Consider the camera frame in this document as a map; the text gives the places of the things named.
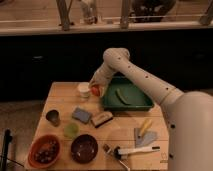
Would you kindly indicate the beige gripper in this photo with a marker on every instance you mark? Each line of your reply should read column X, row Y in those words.
column 96, row 82

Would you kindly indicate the red apple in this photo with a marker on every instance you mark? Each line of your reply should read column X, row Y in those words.
column 96, row 91

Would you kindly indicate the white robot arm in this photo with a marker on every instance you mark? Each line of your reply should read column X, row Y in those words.
column 189, row 114

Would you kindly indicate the white paper cup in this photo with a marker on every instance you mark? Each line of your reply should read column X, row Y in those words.
column 83, row 89

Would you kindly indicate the small green cup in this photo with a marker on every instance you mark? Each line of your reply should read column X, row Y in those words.
column 71, row 130

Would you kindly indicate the dark metal cup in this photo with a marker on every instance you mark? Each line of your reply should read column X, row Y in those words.
column 53, row 117

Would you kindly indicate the green pepper in tray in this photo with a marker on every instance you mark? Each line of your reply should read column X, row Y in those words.
column 121, row 97

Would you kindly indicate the green plastic tray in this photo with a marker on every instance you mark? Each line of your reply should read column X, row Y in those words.
column 138, row 99

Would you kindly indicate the blue sponge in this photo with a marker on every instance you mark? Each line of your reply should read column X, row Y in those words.
column 81, row 115

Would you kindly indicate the metal fork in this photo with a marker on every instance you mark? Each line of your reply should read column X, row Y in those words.
column 109, row 151

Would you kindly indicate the dark maroon bowl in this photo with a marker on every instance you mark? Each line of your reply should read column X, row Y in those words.
column 84, row 149

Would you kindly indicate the orange bowl with beans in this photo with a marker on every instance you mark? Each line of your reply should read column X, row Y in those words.
column 44, row 152

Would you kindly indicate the black stand at left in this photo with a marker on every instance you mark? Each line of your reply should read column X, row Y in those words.
column 5, row 148

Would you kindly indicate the yellow handled scraper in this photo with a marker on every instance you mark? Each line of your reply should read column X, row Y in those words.
column 143, row 136

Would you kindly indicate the white handled brush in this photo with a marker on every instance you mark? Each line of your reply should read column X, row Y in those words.
column 118, row 152

